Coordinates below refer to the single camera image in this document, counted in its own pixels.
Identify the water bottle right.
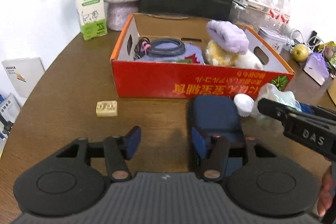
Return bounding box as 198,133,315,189
277,0,291,23

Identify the clear plastic food container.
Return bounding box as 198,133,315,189
229,0,268,31

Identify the yellow white plush toy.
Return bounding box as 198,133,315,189
205,40,264,71

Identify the clear plastic bag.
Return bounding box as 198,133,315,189
251,83,302,131

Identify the dark blue case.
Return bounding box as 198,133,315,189
187,95,247,182

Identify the red white fabric item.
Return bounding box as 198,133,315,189
176,53,202,64

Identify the person's right hand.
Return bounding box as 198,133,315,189
317,166,333,217

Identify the yellow green apple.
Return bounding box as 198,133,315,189
291,44,309,63

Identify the grey braided cable coil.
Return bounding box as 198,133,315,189
133,36,187,60

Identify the white cable bundle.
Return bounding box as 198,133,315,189
287,29,326,53

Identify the white decorated tin box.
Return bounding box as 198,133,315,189
258,27,288,54

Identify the white red flat box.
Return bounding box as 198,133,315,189
240,0,274,10

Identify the lilac fluffy towel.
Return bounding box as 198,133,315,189
206,20,249,55

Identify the white plastic lid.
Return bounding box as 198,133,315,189
234,94,254,117

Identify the beige mahjong tile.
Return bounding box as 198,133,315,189
96,100,118,117

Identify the blue white package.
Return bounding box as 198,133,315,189
1,94,21,139

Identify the orange cardboard box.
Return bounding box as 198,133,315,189
110,13,294,98

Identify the white booklet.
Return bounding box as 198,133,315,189
2,57,45,98

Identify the purple tissue pack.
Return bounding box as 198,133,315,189
303,53,329,86

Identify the purple knitted cloth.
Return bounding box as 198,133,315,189
136,44,205,65

